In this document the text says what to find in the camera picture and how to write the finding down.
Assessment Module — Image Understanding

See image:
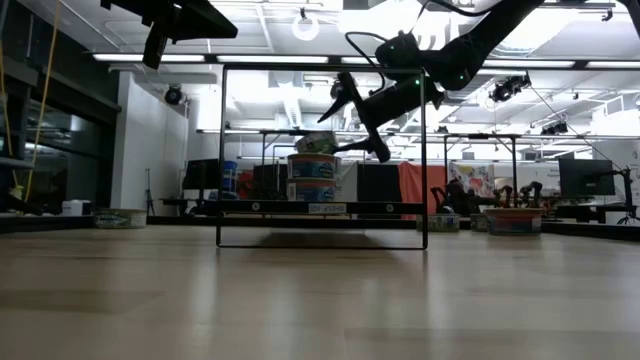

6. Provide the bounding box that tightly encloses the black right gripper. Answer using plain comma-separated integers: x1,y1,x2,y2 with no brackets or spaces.
317,71,445,164

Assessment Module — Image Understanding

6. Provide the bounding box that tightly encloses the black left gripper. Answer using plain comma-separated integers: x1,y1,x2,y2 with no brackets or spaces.
99,0,239,71

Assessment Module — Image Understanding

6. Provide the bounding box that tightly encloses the green label can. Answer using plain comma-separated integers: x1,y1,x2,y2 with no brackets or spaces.
417,213,461,233
293,130,340,155

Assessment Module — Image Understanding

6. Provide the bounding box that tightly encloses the blue-red label can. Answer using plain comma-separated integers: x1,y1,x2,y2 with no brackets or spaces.
483,207,545,237
286,177,340,203
286,152,342,180

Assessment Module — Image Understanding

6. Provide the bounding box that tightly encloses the black partition panel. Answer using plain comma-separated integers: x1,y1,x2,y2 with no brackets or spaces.
356,163,402,204
251,163,290,202

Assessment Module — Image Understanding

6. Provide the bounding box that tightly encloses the orange fabric curtain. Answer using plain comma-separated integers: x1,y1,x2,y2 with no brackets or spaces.
398,161,450,219

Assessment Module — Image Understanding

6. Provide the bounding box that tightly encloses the blue bin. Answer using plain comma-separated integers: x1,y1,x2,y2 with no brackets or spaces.
221,159,239,195

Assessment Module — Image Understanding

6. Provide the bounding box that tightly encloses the colourful painted cloth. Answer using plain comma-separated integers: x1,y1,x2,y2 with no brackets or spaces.
447,161,497,217

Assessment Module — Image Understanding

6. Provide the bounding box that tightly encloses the black computer monitor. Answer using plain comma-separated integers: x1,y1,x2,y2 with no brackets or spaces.
182,158,225,192
558,158,617,198

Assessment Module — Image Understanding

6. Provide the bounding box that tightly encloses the white box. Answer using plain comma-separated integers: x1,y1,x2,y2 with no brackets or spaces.
61,199,95,218

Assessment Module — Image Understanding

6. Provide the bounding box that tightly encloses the black ceiling track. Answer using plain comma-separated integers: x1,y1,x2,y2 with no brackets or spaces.
527,1,617,24

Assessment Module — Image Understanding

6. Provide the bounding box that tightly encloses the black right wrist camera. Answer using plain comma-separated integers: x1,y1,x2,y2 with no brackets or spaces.
374,30,424,69

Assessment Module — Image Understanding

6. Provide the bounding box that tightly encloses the wooden shelf, black wire frame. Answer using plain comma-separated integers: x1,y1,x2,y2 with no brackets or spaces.
215,63,430,250

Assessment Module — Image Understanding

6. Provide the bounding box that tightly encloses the white ring light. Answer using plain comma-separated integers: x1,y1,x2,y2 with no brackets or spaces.
291,12,321,43

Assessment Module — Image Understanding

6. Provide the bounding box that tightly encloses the black frame work table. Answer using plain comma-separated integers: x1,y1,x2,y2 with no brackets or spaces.
442,132,520,201

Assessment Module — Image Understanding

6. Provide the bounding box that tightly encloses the yellow strap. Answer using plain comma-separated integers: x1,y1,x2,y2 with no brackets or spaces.
22,0,62,202

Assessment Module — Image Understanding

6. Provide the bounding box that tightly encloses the black ceiling camera rig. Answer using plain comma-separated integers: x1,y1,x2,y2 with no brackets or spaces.
488,73,532,104
539,121,570,137

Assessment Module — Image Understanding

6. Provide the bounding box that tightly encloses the black aluminium rig frame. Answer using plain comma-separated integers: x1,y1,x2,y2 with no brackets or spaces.
0,212,640,244

